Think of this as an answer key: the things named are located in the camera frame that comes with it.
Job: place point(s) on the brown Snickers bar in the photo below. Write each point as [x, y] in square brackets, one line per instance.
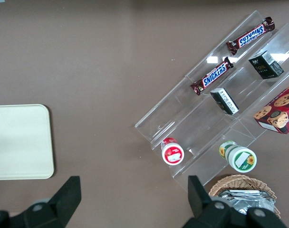
[251, 35]
[212, 76]

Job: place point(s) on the cream plastic tray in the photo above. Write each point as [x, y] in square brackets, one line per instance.
[21, 142]

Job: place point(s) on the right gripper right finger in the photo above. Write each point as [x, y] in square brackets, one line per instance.
[201, 211]

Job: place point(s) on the clear stepped acrylic shelf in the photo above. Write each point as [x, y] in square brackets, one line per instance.
[182, 114]

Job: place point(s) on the small black carton box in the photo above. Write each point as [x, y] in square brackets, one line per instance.
[224, 101]
[264, 65]

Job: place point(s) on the red cookie box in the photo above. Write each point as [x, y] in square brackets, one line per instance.
[280, 111]

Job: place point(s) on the light wicker basket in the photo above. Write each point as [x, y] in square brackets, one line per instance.
[234, 181]

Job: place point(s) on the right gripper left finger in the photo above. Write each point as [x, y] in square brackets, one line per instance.
[63, 204]

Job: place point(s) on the stacked foil containers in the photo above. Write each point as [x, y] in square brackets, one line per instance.
[246, 199]

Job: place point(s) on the red lidded snack cup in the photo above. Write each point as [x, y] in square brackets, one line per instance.
[173, 153]

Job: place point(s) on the green lidded snack cup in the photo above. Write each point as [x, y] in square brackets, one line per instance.
[242, 159]

